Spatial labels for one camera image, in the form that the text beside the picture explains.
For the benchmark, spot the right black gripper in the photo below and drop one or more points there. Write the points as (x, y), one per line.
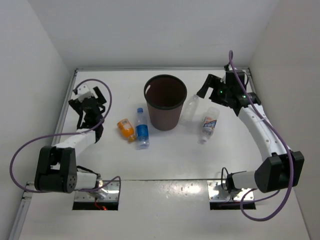
(208, 83)

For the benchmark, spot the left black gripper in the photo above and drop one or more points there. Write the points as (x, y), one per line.
(76, 103)

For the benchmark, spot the clear bottle white label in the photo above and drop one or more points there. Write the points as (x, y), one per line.
(208, 124)

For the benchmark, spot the clear plastic bottle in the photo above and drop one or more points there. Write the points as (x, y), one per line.
(189, 109)

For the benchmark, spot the small orange juice bottle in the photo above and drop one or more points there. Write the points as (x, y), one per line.
(127, 130)

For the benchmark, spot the blue label water bottle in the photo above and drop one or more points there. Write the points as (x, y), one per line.
(142, 132)

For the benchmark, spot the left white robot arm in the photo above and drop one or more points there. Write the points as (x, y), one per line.
(57, 165)

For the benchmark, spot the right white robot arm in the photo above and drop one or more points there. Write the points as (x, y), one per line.
(279, 163)

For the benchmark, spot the brown plastic waste bin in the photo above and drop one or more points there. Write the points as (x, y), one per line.
(165, 96)

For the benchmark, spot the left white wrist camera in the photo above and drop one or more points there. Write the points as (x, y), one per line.
(82, 92)

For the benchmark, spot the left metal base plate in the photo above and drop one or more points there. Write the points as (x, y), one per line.
(108, 194)

